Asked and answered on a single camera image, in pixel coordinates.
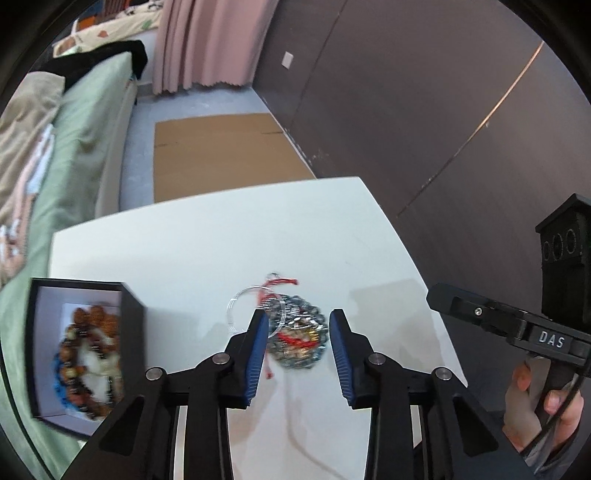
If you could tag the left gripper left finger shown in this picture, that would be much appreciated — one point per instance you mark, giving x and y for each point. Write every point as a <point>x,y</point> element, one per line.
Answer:
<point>246,350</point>

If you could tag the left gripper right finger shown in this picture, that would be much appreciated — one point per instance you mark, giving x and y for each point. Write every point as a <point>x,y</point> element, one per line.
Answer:
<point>350,351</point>

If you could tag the thin silver bangle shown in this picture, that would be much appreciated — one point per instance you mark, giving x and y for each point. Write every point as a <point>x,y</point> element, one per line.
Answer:
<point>257,297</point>

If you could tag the black jewelry box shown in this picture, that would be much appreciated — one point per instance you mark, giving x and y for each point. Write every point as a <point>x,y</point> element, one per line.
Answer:
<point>61,314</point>

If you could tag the white tissue paper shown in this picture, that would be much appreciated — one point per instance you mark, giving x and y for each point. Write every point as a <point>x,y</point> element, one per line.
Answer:
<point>102,375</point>

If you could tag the flattened brown cardboard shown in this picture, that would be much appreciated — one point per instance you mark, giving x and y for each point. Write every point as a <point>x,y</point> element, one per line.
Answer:
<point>201,155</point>

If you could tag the green bed sheet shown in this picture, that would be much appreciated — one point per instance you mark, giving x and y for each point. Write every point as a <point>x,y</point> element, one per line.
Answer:
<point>91,116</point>

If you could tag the beige comforter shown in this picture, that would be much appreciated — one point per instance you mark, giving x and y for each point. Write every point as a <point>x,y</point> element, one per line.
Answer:
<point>30,110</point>

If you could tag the black garment on bed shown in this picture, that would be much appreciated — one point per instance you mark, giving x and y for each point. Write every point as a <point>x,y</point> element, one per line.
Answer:
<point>73,67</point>

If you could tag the floral patterned quilt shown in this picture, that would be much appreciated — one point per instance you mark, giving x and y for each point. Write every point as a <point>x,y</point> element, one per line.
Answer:
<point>126,24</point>

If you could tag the beige bed frame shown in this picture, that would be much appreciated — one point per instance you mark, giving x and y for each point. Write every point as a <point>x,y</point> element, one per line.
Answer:
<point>107,202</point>

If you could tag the white wall switch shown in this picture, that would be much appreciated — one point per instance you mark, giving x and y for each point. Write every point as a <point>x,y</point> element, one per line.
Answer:
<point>287,60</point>

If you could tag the pink curtain near wall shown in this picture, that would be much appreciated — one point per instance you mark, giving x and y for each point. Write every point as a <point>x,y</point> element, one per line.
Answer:
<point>207,43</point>

